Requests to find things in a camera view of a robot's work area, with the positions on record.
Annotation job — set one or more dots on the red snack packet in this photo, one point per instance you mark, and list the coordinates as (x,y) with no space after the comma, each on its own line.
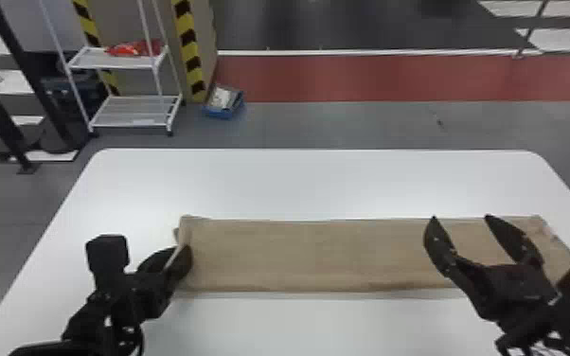
(133,48)

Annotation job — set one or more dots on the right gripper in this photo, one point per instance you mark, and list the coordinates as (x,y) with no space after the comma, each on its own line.
(511,293)

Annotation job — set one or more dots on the beige towel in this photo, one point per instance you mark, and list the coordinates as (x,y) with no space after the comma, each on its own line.
(315,253)

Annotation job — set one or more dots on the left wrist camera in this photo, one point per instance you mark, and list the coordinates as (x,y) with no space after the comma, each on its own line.
(107,256)

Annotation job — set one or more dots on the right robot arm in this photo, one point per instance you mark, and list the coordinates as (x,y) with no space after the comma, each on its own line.
(538,338)

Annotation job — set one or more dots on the blue basket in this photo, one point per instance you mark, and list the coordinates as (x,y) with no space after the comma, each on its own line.
(223,103)

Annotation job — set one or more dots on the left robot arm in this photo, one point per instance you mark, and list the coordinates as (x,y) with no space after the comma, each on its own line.
(88,325)

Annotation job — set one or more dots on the yellow black striped post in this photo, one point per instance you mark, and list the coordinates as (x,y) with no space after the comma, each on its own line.
(189,49)
(92,35)

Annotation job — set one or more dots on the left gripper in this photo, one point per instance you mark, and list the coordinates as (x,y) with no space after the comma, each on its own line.
(143,295)

